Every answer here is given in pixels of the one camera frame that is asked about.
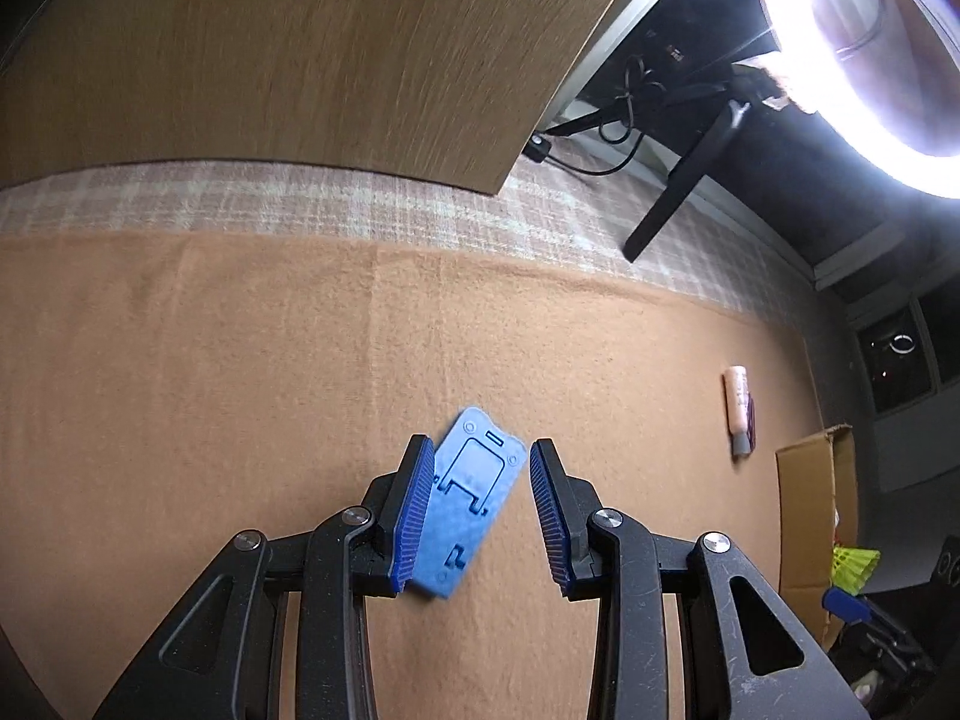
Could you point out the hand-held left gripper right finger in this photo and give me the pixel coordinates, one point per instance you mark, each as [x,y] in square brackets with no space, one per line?
[547,525]

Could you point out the yellow shuttlecock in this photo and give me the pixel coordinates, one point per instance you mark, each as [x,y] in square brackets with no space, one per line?
[855,564]

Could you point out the cardboard box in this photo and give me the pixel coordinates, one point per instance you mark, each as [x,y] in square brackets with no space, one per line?
[802,525]

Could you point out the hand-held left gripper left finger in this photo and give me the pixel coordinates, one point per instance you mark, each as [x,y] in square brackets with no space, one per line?
[412,525]

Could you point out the blue phone stand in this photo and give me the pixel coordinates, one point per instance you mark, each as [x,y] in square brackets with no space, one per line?
[469,495]

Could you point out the large wooden board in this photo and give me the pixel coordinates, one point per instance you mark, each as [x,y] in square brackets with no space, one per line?
[300,52]

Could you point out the black power strip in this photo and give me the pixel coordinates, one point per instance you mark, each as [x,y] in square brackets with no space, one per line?
[540,148]

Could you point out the checkered bed sheet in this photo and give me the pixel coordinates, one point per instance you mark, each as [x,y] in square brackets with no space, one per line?
[375,202]

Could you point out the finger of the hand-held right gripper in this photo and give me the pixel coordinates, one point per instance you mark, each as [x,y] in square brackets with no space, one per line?
[844,604]

